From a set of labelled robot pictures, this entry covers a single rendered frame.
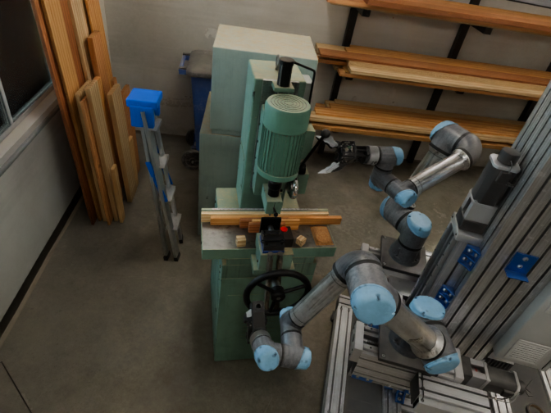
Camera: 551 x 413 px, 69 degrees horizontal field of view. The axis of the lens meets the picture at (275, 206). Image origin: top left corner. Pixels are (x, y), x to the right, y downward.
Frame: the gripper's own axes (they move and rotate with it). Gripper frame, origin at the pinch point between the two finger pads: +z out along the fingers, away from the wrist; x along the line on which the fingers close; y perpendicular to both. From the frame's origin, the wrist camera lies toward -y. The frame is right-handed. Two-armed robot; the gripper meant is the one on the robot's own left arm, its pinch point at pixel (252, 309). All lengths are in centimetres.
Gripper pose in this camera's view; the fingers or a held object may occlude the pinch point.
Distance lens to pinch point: 165.8
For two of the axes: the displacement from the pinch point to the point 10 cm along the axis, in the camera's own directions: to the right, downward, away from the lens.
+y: -0.4, 9.9, 1.6
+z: -2.1, -1.7, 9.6
